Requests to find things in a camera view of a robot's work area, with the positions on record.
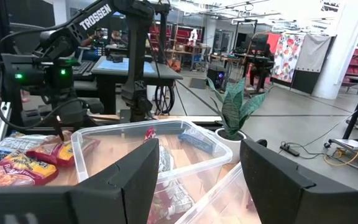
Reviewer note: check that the small clear plastic bin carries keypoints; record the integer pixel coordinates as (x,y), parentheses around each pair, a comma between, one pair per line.
(110,149)

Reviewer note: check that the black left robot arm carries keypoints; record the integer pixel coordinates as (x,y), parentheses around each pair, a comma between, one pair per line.
(95,17)

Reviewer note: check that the white flat device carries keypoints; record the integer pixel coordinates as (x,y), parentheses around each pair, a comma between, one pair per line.
(351,144)

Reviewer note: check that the black computer tower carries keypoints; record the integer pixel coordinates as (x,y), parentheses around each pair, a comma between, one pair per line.
(214,77)

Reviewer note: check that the blue Maruchan ramen pack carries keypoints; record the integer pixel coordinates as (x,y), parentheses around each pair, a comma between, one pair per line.
(196,141)
(14,143)

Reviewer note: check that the person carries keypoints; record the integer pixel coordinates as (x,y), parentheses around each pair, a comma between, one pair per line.
(261,62)

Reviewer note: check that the grey desk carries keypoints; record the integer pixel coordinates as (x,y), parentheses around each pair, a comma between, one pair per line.
(166,73)

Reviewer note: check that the white building column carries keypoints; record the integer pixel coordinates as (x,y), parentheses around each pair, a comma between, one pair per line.
(340,46)

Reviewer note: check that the white cloth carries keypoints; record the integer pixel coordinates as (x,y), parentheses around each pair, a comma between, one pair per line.
(314,53)

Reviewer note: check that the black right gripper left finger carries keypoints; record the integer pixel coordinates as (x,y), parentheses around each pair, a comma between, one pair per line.
(126,193)

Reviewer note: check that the black power strip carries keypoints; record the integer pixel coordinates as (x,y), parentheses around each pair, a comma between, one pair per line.
(289,149)

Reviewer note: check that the blue desk pad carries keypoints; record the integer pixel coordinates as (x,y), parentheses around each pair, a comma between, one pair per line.
(126,65)

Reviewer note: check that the floral cloth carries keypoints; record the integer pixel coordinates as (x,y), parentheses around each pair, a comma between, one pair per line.
(287,56)

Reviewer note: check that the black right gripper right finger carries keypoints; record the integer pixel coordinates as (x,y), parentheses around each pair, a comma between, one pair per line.
(272,186)

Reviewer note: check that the green plant in white pot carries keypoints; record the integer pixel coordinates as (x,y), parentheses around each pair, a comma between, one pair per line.
(232,109)

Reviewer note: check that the black keyboard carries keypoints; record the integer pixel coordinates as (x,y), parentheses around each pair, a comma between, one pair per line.
(84,68)

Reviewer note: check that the red Maruchan ramen pack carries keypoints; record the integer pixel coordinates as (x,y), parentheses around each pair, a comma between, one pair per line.
(54,154)
(20,169)
(172,193)

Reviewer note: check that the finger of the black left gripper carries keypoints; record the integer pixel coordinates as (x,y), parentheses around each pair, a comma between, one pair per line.
(59,129)

